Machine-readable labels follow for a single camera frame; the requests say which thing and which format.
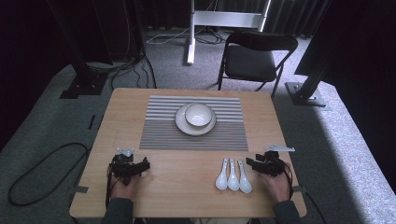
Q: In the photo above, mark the white ceramic spoon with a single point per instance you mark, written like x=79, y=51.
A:
x=233, y=184
x=245, y=187
x=221, y=183

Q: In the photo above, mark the dark curtain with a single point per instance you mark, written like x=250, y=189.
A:
x=289, y=15

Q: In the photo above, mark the grey striped placemat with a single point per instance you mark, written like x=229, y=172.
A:
x=155, y=140

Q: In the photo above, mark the white ceramic bowl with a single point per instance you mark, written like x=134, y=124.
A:
x=198, y=114

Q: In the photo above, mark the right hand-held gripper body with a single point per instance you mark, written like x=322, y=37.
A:
x=272, y=165

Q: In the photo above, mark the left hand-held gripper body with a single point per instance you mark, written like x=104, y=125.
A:
x=124, y=169

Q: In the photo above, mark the black floor strip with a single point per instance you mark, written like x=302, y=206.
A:
x=91, y=122

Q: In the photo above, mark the person's right hand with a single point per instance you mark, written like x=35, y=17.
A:
x=277, y=186

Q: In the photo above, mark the grey tape piece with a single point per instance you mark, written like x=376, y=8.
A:
x=81, y=189
x=299, y=188

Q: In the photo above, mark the white round plate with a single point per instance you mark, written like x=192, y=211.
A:
x=186, y=129

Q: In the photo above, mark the black stand with grey base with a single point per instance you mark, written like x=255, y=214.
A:
x=306, y=93

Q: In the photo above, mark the white metal stand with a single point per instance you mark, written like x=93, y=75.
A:
x=224, y=18

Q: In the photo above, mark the black folding chair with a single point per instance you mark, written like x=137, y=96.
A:
x=249, y=63

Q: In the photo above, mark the person's left hand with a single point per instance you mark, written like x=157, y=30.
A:
x=126, y=188

